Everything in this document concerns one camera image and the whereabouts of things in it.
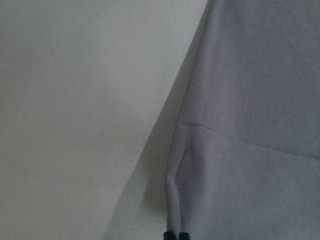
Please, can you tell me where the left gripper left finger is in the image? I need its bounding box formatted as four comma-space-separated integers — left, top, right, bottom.
163, 231, 175, 240

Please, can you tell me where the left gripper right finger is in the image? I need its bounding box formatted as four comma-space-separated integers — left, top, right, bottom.
178, 232, 190, 240

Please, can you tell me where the dark brown t-shirt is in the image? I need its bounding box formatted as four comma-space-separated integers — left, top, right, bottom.
165, 0, 320, 240

